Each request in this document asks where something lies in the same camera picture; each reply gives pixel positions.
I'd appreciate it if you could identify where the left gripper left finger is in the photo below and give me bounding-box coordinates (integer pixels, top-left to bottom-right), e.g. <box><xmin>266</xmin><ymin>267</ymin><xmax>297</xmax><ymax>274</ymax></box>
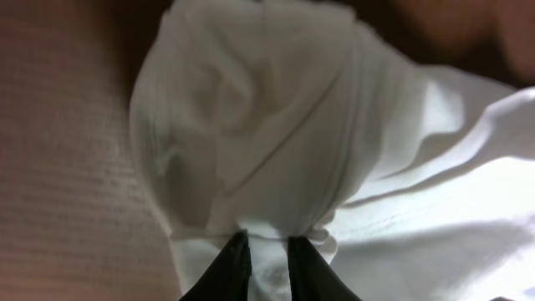
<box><xmin>179</xmin><ymin>232</ymin><xmax>252</xmax><ymax>301</ymax></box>

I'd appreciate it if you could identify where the white printed t-shirt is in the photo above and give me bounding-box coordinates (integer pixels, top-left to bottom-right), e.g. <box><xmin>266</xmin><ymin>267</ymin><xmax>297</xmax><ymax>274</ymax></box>
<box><xmin>130</xmin><ymin>1</ymin><xmax>534</xmax><ymax>300</ymax></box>

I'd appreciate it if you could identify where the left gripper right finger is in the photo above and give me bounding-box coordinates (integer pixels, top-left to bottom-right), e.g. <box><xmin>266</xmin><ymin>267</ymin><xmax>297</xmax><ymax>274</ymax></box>
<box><xmin>288</xmin><ymin>237</ymin><xmax>361</xmax><ymax>301</ymax></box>

